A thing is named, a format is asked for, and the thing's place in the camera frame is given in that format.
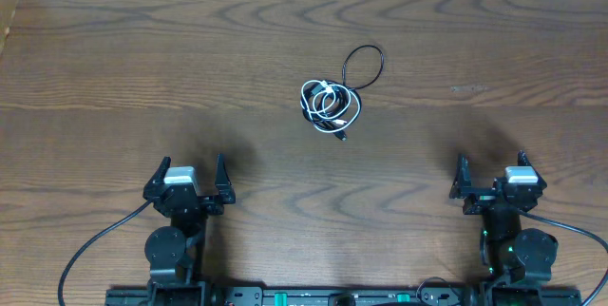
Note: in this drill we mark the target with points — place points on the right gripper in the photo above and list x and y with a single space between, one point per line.
480 200

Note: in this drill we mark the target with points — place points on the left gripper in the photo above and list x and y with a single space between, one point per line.
225 192

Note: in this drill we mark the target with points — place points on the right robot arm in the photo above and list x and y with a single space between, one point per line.
519 260

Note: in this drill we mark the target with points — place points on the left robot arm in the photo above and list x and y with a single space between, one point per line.
174 252

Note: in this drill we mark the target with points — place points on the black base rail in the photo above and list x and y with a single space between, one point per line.
342 296

